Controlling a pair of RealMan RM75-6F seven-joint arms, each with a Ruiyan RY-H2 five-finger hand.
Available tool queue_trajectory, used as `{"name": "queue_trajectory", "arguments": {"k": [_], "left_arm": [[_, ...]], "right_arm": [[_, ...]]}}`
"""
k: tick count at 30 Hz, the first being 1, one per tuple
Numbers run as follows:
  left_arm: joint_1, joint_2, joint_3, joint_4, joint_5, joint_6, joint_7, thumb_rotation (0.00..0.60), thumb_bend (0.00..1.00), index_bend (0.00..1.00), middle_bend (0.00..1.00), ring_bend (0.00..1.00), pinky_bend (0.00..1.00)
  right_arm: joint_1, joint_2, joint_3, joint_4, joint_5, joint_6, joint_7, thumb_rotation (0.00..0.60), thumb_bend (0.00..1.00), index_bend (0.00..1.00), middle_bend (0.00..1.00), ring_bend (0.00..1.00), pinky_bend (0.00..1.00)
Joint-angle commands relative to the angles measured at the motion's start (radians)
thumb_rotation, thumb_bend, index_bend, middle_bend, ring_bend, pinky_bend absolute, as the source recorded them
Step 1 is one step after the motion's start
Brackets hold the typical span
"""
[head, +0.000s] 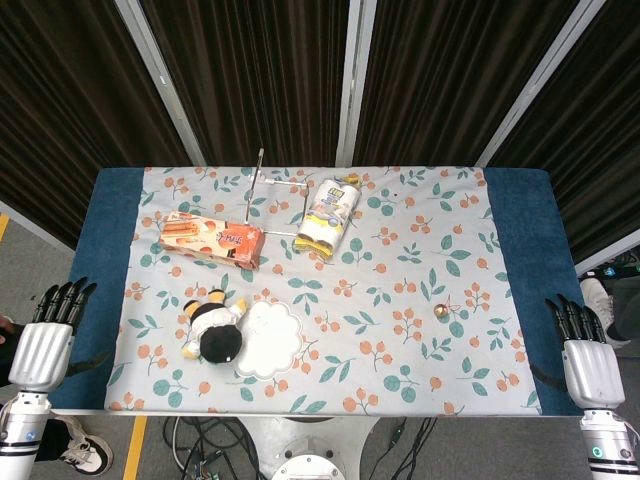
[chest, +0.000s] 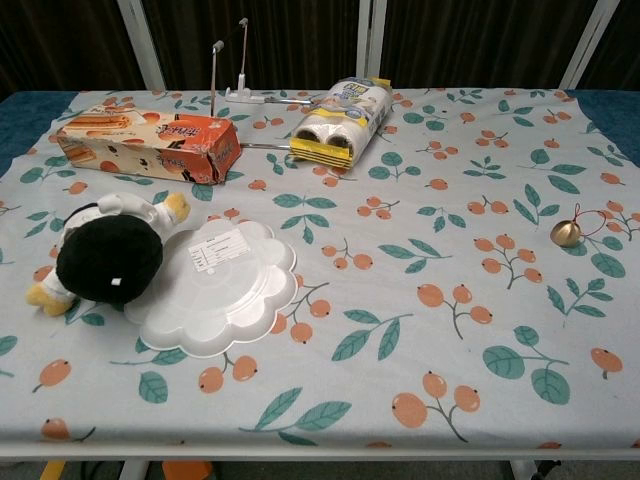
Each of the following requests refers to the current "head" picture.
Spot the orange biscuit box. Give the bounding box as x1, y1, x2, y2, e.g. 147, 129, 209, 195
158, 211, 266, 271

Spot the white yellow bag roll pack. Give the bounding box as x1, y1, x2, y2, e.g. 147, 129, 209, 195
293, 173, 364, 260

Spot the dark pleated curtain panel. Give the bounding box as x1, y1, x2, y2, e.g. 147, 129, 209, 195
489, 0, 640, 264
139, 0, 352, 167
0, 0, 194, 251
353, 0, 582, 167

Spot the black equipment with blue stickers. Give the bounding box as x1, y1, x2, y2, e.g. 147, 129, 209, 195
579, 249, 640, 282

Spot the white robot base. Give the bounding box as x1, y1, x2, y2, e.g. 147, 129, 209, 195
239, 415, 381, 480

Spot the floral tablecloth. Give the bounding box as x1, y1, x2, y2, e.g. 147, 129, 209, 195
103, 166, 544, 416

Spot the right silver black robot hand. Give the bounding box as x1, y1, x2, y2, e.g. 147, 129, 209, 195
529, 293, 627, 415

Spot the metal wire rack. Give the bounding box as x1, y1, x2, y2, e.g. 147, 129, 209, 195
243, 147, 312, 236

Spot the blue table mat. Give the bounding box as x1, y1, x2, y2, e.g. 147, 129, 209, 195
49, 167, 615, 417

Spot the yellow floor tape strip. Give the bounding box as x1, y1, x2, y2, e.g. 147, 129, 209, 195
122, 415, 149, 480

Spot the white black sneaker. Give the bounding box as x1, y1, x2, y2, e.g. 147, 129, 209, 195
58, 417, 114, 476

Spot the grey metal partition post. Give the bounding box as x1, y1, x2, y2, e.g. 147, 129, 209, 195
476, 0, 609, 167
113, 0, 207, 167
333, 0, 377, 168

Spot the black yellow plush bee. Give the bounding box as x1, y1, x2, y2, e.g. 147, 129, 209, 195
180, 288, 249, 365

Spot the white flower-shaped plate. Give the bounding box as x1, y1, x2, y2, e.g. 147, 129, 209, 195
232, 300, 305, 380

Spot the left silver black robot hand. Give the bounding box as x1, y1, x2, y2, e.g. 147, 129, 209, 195
7, 277, 114, 396

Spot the black floor cable bundle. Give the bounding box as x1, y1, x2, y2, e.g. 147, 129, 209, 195
162, 415, 261, 480
374, 415, 439, 480

